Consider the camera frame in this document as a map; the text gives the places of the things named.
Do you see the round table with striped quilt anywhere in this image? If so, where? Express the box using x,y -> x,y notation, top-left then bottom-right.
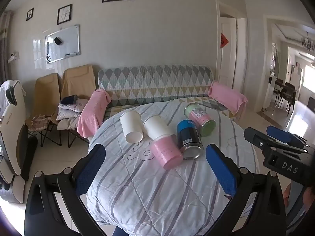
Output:
86,101 -> 260,236

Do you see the beige folding chair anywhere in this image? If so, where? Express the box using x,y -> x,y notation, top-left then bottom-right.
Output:
57,65 -> 96,148
28,73 -> 62,147

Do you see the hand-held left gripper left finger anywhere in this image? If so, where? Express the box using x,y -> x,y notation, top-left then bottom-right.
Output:
25,143 -> 109,236

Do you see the chandelier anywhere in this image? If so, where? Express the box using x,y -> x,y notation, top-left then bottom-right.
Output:
301,31 -> 315,53

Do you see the whiteboard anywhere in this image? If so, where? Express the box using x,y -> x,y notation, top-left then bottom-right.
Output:
45,25 -> 81,64

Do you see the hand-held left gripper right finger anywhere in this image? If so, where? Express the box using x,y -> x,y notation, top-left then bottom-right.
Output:
205,144 -> 287,236

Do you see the white massage chair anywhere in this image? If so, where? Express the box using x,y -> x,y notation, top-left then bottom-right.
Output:
0,80 -> 39,204

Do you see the patterned bag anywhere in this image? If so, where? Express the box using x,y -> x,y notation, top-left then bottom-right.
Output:
25,114 -> 55,132

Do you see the blue and black can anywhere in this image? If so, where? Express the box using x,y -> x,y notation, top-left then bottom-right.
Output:
176,119 -> 204,160

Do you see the green and pink cup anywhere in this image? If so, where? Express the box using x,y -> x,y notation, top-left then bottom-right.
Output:
184,103 -> 217,137

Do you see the pink and white cup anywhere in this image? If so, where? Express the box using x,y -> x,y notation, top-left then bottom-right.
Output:
143,115 -> 184,170

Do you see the red door decoration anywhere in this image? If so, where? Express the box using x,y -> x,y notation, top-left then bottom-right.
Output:
220,32 -> 229,49

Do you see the dark blue cushion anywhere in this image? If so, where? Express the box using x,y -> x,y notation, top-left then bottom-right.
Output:
61,95 -> 78,105

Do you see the pink towel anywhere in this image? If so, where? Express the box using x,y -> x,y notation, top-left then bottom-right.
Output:
208,81 -> 248,121
77,89 -> 112,138

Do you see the stack of folded pillows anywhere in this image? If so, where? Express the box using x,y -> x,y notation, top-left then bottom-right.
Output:
56,98 -> 89,130

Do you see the dark dining chair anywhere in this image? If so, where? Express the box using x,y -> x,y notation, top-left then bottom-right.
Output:
273,78 -> 296,116

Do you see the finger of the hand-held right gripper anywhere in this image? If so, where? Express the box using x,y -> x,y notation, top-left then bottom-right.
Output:
267,125 -> 309,151
244,127 -> 279,151

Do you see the white door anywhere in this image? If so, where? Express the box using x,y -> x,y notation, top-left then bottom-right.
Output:
216,0 -> 247,90

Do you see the diamond patterned sofa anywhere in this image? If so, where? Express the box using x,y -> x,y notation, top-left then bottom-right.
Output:
98,65 -> 237,124

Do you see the white paper cup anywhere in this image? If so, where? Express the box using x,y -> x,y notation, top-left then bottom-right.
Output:
120,110 -> 144,144

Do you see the white wall fixture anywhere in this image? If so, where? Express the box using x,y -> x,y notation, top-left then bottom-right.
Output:
7,51 -> 20,63

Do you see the curtain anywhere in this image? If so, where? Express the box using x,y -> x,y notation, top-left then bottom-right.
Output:
0,9 -> 13,85

